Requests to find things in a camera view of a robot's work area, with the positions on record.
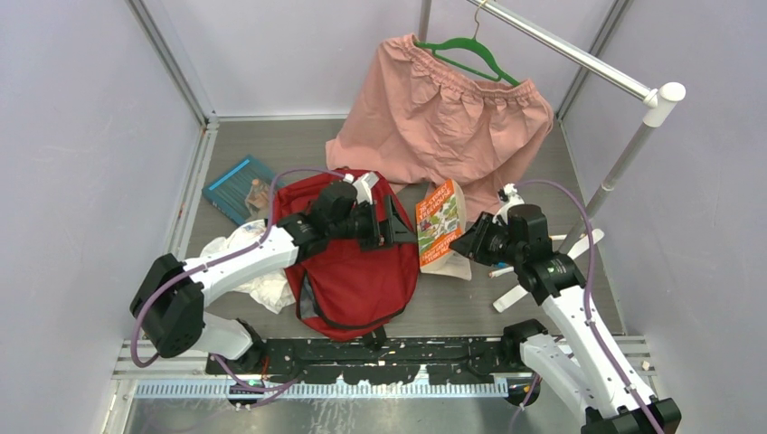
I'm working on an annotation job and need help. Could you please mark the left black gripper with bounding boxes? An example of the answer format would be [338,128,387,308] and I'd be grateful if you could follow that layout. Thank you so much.
[328,195,417,252]

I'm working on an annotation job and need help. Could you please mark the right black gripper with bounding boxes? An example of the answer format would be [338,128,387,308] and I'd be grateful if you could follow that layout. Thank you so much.
[450,211,525,267]

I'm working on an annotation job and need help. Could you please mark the orange treehouse book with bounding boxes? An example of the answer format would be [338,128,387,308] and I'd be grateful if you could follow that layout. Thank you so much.
[415,179,472,281]

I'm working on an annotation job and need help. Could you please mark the red backpack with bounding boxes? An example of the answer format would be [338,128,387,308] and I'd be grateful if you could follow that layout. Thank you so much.
[270,170,420,341]

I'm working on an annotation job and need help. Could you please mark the blue book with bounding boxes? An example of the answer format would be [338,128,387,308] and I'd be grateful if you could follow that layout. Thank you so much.
[202,155,275,226]

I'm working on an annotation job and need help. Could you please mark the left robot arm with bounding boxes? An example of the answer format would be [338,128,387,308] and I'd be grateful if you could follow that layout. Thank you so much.
[129,173,419,373]

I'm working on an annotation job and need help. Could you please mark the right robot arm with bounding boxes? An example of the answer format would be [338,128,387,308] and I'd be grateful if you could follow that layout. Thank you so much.
[450,204,682,433]

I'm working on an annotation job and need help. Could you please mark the pink capped marker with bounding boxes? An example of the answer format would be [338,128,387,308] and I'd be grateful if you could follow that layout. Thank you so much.
[488,267,515,278]

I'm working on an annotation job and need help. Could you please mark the pink skirt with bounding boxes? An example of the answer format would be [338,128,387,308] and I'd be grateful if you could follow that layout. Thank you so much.
[326,34,554,221]

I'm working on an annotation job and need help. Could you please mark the white crumpled cloth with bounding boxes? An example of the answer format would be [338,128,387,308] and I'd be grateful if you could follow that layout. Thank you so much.
[200,219,296,314]

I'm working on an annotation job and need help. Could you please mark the green clothes hanger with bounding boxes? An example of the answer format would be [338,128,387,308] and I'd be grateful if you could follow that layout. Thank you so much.
[414,1,521,87]

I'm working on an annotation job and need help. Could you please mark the white clothes rack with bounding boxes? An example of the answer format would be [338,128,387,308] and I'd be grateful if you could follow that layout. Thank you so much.
[416,0,687,314]

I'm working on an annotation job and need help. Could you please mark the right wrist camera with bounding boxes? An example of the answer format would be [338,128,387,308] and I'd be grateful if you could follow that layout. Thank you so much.
[495,183,525,224]

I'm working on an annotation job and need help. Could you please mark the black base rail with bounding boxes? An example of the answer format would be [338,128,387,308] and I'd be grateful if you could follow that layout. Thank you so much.
[232,336,532,385]

